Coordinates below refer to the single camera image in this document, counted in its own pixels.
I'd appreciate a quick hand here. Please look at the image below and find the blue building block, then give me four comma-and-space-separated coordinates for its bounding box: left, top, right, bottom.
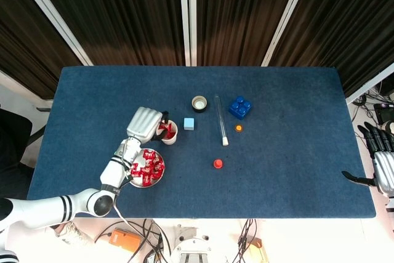
228, 95, 253, 120

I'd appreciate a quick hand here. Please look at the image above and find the dark brown curtain panel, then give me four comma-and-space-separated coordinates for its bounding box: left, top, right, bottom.
27, 0, 185, 67
270, 0, 394, 97
0, 0, 82, 100
195, 0, 304, 67

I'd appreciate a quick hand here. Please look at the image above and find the round steel plate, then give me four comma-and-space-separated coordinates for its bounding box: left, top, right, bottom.
129, 148, 166, 188

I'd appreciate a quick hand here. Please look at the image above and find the black cup beige inside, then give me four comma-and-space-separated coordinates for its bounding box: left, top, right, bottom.
191, 95, 208, 114

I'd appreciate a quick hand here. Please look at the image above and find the black chair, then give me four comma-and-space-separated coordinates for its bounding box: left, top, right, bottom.
0, 108, 34, 202

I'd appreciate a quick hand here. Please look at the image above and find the glass tube white stopper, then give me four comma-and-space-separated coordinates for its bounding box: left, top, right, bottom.
214, 95, 230, 147

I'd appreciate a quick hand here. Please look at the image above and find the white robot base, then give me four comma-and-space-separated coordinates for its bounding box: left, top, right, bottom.
169, 225, 214, 263

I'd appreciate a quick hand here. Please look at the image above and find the tan wooden piece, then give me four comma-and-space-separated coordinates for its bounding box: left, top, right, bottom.
246, 237, 268, 263

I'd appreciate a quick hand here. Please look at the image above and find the black cable bundle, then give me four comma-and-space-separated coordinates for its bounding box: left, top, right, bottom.
232, 218, 258, 263
95, 218, 173, 263

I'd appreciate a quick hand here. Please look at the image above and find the white frame post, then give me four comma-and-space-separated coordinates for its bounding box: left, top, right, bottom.
179, 0, 198, 67
345, 62, 394, 105
260, 0, 316, 67
9, 0, 94, 67

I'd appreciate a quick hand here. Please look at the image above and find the orange box device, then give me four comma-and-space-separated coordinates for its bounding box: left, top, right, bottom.
110, 227, 143, 253

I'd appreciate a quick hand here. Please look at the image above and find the white sneaker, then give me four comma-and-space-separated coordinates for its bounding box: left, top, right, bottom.
54, 222, 90, 245

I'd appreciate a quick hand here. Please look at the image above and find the blue felt table cover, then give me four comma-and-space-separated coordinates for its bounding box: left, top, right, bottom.
26, 65, 377, 219

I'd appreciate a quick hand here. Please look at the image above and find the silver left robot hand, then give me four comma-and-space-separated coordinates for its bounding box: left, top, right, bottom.
126, 105, 170, 144

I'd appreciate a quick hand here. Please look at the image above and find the white paper cup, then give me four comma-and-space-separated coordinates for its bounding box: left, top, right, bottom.
158, 120, 179, 146

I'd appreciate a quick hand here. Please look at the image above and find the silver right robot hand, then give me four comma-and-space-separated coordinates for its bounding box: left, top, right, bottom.
341, 121, 394, 198

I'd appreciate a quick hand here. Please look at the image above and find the dark electronic device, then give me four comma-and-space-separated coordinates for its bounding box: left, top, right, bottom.
373, 102, 394, 125

